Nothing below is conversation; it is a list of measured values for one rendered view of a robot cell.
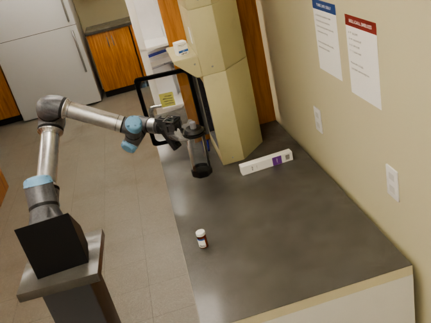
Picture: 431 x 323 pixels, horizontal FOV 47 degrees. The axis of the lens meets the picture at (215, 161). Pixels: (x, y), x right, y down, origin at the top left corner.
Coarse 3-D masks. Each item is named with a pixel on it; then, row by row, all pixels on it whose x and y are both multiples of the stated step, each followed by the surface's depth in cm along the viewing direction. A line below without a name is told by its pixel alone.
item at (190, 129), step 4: (192, 124) 218; (196, 124) 223; (188, 128) 221; (192, 128) 219; (196, 128) 220; (200, 128) 219; (184, 132) 220; (188, 132) 218; (192, 132) 217; (196, 132) 217; (200, 132) 218
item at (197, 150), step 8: (192, 136) 217; (192, 144) 220; (200, 144) 220; (192, 152) 222; (200, 152) 222; (192, 160) 225; (200, 160) 224; (208, 160) 227; (192, 168) 228; (200, 168) 226; (208, 168) 228
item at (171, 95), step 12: (144, 84) 257; (156, 84) 257; (168, 84) 257; (180, 84) 257; (144, 96) 260; (156, 96) 260; (168, 96) 260; (180, 96) 260; (156, 108) 263; (168, 108) 263; (180, 108) 263; (192, 108) 264; (192, 120) 267
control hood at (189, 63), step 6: (168, 48) 246; (174, 54) 232; (186, 54) 227; (192, 54) 224; (174, 60) 222; (180, 60) 220; (186, 60) 220; (192, 60) 221; (198, 60) 222; (180, 66) 221; (186, 66) 222; (192, 66) 222; (198, 66) 223; (192, 72) 223; (198, 72) 224
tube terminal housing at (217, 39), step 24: (192, 24) 215; (216, 24) 217; (240, 24) 233; (192, 48) 232; (216, 48) 221; (240, 48) 234; (216, 72) 226; (240, 72) 236; (216, 96) 230; (240, 96) 238; (216, 120) 235; (240, 120) 240; (240, 144) 243
